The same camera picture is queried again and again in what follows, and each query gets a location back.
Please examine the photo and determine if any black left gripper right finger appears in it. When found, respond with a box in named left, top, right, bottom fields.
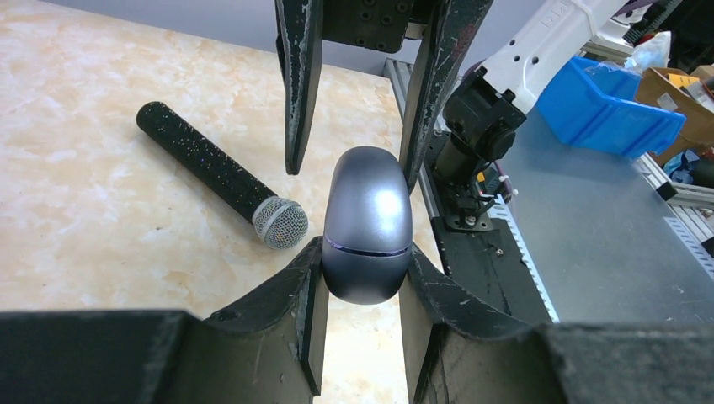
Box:
left=399, top=247, right=713, bottom=403

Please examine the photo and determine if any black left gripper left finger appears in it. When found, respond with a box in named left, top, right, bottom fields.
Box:
left=1, top=237, right=328, bottom=403

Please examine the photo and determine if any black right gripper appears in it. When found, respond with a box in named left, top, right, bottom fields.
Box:
left=274, top=0, right=493, bottom=191

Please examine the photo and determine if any grey-blue earbud case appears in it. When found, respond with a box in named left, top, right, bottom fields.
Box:
left=322, top=146, right=413, bottom=306

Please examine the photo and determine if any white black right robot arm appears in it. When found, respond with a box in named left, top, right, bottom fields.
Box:
left=275, top=1, right=623, bottom=188

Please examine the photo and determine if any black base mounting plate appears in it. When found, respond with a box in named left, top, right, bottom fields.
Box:
left=429, top=128, right=553, bottom=326

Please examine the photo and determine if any black microphone grey head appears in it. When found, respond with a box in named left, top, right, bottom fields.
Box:
left=136, top=101, right=309, bottom=250

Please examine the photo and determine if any blue plastic bin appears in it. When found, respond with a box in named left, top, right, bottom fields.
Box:
left=535, top=56, right=685, bottom=158

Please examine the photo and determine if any cardboard box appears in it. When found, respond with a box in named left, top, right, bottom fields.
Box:
left=635, top=67, right=713, bottom=167

